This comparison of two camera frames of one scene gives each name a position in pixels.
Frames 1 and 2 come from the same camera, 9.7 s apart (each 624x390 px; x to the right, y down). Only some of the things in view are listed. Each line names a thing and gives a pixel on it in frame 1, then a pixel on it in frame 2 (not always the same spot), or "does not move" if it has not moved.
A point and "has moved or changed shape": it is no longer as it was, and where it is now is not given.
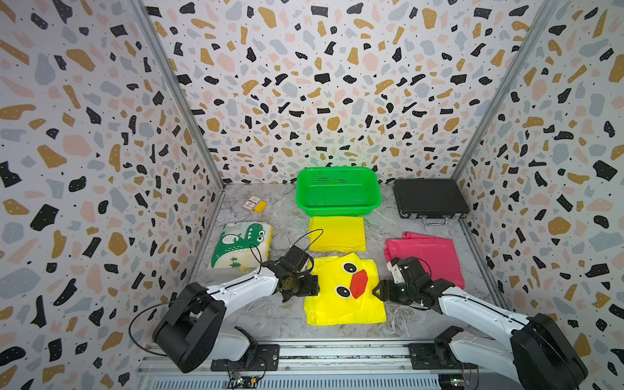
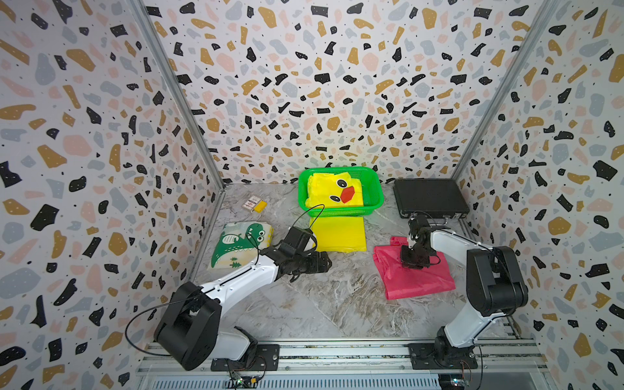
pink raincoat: [437, 257] has moved or changed shape
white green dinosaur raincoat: [242, 246] does not move
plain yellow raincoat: [340, 234] does not move
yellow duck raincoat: [345, 294] to [331, 189]
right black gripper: [384, 290] to [404, 261]
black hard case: [432, 199] does not move
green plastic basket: [338, 191] does not move
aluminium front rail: [344, 367] does not move
